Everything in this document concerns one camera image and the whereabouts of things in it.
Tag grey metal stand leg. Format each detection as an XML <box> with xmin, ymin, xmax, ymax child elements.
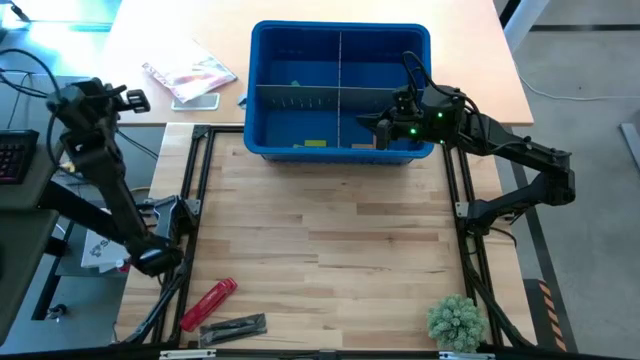
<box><xmin>619</xmin><ymin>122</ymin><xmax>640</xmax><ymax>171</ymax></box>

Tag black caster wheel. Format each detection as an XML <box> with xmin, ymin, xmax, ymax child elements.
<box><xmin>43</xmin><ymin>302</ymin><xmax>70</xmax><ymax>322</ymax></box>

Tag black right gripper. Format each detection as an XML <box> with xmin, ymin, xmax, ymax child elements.
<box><xmin>355</xmin><ymin>107</ymin><xmax>427</xmax><ymax>152</ymax></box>

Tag grey side desk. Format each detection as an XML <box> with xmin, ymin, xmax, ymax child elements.
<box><xmin>0</xmin><ymin>72</ymin><xmax>95</xmax><ymax>346</ymax></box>

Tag red tool handle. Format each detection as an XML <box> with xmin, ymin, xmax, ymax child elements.
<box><xmin>179</xmin><ymin>277</ymin><xmax>239</xmax><ymax>333</ymax></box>

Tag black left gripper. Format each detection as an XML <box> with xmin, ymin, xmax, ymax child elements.
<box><xmin>46</xmin><ymin>76</ymin><xmax>153</xmax><ymax>132</ymax></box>

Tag green artificial plant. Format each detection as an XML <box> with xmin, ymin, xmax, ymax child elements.
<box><xmin>427</xmin><ymin>294</ymin><xmax>488</xmax><ymax>354</ymax></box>

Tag white metal table leg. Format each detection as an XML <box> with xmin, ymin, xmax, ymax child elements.
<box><xmin>502</xmin><ymin>0</ymin><xmax>551</xmax><ymax>54</ymax></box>

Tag silver arm base bracket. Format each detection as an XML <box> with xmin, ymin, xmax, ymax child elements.
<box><xmin>454</xmin><ymin>201</ymin><xmax>522</xmax><ymax>221</ymax></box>

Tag grey floor cable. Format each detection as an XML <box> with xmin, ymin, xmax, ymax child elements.
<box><xmin>517</xmin><ymin>73</ymin><xmax>640</xmax><ymax>103</ymax></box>

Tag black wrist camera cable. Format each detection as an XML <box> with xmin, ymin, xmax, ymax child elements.
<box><xmin>401</xmin><ymin>49</ymin><xmax>442</xmax><ymax>95</ymax></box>

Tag black keyboard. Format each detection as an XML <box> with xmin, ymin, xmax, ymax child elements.
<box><xmin>0</xmin><ymin>128</ymin><xmax>41</xmax><ymax>186</ymax></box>

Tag blue plastic bin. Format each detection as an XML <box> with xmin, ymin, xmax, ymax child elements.
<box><xmin>243</xmin><ymin>19</ymin><xmax>435</xmax><ymax>166</ymax></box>

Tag black desk beam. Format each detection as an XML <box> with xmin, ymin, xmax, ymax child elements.
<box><xmin>37</xmin><ymin>182</ymin><xmax>131</xmax><ymax>246</ymax></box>

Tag black desk cable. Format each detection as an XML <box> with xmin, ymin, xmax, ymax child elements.
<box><xmin>0</xmin><ymin>47</ymin><xmax>160</xmax><ymax>161</ymax></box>

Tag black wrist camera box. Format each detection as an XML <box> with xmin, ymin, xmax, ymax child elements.
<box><xmin>391</xmin><ymin>84</ymin><xmax>422</xmax><ymax>114</ymax></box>

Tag white-framed smartphone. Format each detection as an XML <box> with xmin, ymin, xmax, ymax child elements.
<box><xmin>170</xmin><ymin>92</ymin><xmax>221</xmax><ymax>112</ymax></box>

